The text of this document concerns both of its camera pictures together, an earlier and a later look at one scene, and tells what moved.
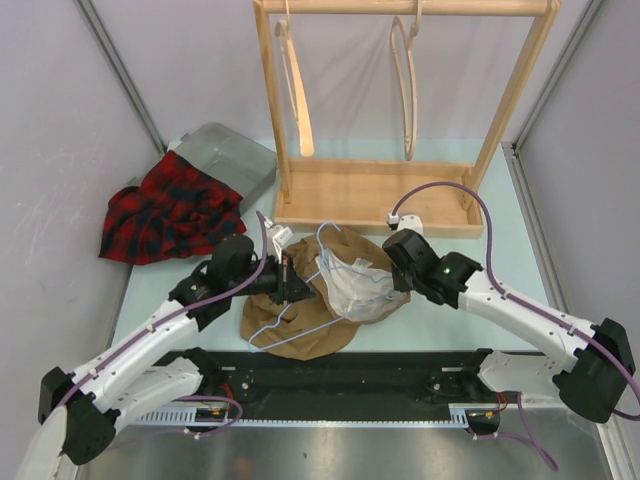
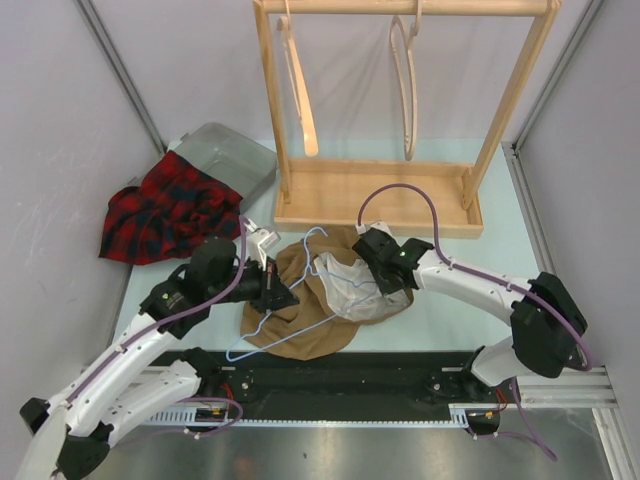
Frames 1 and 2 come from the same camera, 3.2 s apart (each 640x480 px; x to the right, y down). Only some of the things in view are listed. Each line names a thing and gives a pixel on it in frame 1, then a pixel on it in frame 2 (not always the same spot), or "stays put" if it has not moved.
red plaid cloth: [177, 210] stays put
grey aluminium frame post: [529, 213] stays put
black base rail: [345, 380] stays put
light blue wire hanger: [321, 268] to [319, 274]
